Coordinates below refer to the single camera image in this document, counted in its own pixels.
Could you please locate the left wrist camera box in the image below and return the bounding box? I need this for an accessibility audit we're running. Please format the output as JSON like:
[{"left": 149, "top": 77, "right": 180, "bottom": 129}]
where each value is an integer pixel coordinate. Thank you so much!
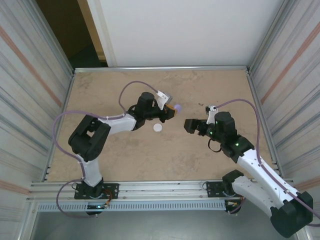
[{"left": 156, "top": 89, "right": 174, "bottom": 110}]

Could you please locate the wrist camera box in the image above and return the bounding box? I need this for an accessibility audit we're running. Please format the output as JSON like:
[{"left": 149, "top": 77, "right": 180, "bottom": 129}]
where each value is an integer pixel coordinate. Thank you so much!
[
  {"left": 156, "top": 89, "right": 174, "bottom": 110},
  {"left": 204, "top": 104, "right": 219, "bottom": 125}
]

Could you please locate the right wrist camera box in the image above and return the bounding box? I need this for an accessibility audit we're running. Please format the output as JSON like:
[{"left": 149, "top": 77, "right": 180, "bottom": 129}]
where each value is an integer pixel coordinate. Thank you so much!
[{"left": 204, "top": 104, "right": 219, "bottom": 125}]

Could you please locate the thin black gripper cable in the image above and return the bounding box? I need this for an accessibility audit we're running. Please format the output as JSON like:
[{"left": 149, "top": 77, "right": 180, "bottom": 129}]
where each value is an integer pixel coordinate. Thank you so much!
[{"left": 207, "top": 138, "right": 223, "bottom": 153}]

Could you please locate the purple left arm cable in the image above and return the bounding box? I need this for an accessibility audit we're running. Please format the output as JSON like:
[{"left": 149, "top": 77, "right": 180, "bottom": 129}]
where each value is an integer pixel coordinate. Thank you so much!
[{"left": 53, "top": 80, "right": 160, "bottom": 219}]

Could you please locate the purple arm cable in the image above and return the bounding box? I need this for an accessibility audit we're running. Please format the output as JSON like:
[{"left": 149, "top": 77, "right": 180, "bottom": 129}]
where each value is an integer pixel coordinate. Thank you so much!
[
  {"left": 216, "top": 98, "right": 320, "bottom": 228},
  {"left": 53, "top": 80, "right": 160, "bottom": 219}
]

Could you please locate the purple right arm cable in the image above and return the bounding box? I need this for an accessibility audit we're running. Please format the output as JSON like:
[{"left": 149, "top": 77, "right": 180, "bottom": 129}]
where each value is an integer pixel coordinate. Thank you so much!
[{"left": 216, "top": 98, "right": 320, "bottom": 228}]

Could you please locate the aluminium table side rail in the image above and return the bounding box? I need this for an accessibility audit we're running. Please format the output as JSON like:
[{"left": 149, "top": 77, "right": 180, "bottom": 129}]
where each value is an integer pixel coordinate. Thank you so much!
[
  {"left": 44, "top": 71, "right": 76, "bottom": 182},
  {"left": 246, "top": 69, "right": 287, "bottom": 179}
]

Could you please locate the aluminium table edge rail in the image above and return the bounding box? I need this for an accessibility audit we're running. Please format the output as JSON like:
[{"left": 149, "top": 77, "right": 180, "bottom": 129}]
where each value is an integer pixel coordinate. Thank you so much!
[{"left": 73, "top": 65, "right": 251, "bottom": 74}]

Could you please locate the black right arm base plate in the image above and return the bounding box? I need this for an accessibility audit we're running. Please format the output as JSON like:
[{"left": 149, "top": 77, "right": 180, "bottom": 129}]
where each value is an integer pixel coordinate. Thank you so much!
[{"left": 205, "top": 180, "right": 226, "bottom": 200}]

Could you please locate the white enclosure panel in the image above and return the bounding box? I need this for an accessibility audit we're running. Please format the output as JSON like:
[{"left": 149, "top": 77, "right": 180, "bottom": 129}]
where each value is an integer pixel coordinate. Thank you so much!
[{"left": 86, "top": 0, "right": 286, "bottom": 68}]

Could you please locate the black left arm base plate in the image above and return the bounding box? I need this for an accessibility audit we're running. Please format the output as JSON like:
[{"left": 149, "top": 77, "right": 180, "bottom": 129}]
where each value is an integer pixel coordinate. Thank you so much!
[{"left": 74, "top": 182, "right": 120, "bottom": 201}]

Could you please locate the striped enclosure side panel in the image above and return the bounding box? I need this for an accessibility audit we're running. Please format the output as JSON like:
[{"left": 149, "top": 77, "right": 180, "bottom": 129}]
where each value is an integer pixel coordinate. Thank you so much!
[
  {"left": 0, "top": 0, "right": 76, "bottom": 240},
  {"left": 246, "top": 0, "right": 320, "bottom": 240}
]

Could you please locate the grey slotted cable duct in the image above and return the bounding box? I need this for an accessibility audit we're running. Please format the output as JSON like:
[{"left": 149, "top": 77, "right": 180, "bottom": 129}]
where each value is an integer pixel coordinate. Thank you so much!
[{"left": 37, "top": 199, "right": 228, "bottom": 213}]

